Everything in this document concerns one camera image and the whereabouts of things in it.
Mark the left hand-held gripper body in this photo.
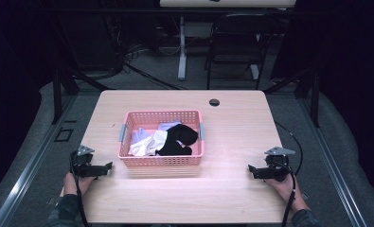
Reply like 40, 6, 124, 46
70, 145, 98, 178

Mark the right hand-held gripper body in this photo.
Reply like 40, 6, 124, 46
263, 146, 296, 183

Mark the person's right hand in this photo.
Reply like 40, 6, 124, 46
264, 174, 300, 207

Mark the person's left hand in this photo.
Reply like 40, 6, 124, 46
62, 172, 97, 197

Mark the light blue sock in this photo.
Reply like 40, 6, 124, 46
130, 127, 151, 147

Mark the white sock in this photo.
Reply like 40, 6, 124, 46
128, 129, 169, 157

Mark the pink plastic basket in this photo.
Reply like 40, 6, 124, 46
116, 109, 205, 167

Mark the black sock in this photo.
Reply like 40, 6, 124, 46
155, 123, 200, 157

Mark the black metal stand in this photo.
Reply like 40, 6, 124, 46
262, 67, 322, 129
50, 61, 115, 126

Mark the black folding chair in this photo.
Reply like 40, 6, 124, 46
204, 12, 278, 91

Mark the white desk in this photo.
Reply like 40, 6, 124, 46
158, 0, 298, 81

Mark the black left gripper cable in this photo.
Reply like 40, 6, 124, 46
68, 150, 91, 227

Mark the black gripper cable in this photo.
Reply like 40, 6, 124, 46
68, 150, 91, 227
273, 120, 304, 227

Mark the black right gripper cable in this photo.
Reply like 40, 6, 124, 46
273, 120, 304, 227

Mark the black floor cable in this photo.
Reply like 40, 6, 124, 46
122, 61, 184, 91

